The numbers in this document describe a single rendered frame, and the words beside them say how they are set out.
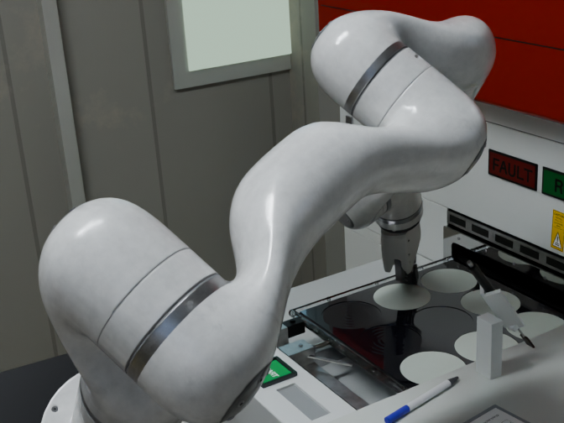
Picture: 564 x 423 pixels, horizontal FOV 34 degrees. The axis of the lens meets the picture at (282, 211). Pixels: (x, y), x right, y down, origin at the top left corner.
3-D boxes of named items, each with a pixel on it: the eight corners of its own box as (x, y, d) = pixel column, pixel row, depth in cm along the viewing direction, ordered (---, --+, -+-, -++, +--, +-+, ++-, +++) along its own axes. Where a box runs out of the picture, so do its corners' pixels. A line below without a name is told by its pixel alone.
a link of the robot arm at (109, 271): (137, 464, 93) (174, 378, 73) (11, 341, 96) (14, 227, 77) (216, 384, 100) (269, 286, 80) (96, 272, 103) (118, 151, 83)
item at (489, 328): (503, 357, 129) (506, 270, 124) (524, 368, 126) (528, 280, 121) (471, 370, 126) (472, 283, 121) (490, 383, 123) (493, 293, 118)
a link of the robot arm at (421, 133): (68, 344, 85) (195, 467, 82) (77, 287, 75) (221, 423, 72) (374, 83, 113) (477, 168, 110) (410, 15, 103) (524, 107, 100)
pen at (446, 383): (454, 373, 124) (383, 415, 115) (460, 375, 123) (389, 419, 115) (454, 378, 124) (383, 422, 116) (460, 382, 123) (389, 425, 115)
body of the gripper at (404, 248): (383, 188, 159) (390, 232, 166) (368, 231, 152) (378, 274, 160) (425, 190, 156) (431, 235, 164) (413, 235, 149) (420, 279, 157)
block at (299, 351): (303, 353, 149) (302, 337, 148) (315, 362, 147) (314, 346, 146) (261, 368, 146) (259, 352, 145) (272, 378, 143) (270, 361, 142)
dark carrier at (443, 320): (452, 262, 175) (452, 259, 175) (595, 332, 147) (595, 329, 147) (300, 314, 159) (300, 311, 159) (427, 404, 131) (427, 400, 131)
